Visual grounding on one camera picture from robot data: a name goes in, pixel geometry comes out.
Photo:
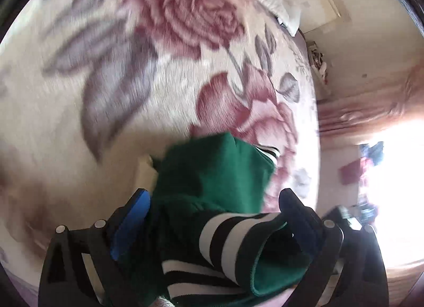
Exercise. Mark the white nightstand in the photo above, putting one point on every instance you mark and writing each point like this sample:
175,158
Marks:
319,62

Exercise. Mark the floral rose blanket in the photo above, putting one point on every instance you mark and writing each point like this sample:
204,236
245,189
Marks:
132,78

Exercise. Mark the pile of mixed clothes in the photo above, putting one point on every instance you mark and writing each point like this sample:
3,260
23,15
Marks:
367,164

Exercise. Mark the white pillow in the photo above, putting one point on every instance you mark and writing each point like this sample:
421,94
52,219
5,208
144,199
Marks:
281,4

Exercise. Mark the purple bed sheet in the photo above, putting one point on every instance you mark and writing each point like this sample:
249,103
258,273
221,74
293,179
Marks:
16,280

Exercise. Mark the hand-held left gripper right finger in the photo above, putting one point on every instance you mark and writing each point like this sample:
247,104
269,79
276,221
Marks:
309,227

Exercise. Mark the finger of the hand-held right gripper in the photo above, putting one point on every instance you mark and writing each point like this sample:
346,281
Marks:
349,217

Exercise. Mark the pink floral curtain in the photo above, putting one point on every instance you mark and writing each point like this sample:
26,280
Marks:
371,115

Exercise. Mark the green varsity jacket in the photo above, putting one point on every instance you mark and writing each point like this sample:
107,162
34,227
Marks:
212,178

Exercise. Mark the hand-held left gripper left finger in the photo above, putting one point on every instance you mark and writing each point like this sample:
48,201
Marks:
131,224

